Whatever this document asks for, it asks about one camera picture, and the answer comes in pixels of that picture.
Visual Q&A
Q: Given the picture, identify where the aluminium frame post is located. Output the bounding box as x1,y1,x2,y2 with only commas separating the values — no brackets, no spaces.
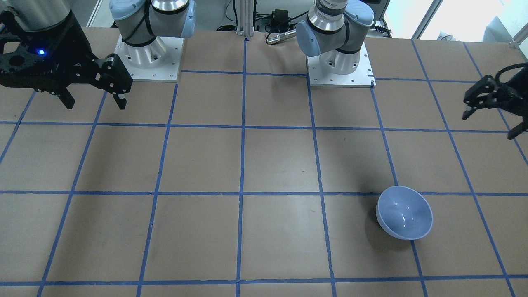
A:
233,0,255,41

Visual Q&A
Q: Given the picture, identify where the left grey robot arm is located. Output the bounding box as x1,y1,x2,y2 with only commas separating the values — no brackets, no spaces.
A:
295,0,528,140

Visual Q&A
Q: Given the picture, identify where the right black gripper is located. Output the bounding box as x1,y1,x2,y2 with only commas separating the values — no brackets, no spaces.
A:
0,11,133,110

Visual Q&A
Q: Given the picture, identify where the blue bowl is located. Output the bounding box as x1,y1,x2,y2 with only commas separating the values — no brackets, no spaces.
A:
375,186,434,240

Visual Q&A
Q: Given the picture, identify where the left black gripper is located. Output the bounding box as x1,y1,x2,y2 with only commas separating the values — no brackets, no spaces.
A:
462,63,528,140

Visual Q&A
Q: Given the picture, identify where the silver metal cylinder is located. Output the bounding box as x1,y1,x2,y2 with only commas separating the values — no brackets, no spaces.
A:
266,29,296,45

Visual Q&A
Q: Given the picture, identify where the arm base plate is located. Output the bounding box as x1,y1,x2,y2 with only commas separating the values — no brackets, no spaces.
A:
114,36,186,83
306,42,377,88

